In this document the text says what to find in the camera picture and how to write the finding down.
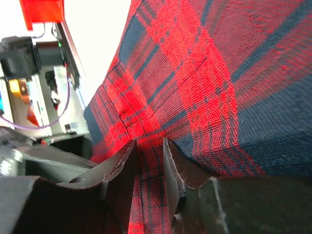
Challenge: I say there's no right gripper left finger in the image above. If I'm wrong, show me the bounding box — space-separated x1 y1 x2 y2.
0 141 137 234

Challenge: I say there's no red navy plaid skirt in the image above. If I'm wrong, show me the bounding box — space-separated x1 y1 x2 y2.
84 0 312 234

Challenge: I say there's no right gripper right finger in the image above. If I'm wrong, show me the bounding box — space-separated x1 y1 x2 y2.
163 138 312 234

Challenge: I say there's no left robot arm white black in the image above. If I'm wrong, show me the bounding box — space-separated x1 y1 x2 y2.
0 36 67 80

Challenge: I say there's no red plastic bin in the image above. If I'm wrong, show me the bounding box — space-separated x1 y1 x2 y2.
19 0 64 31

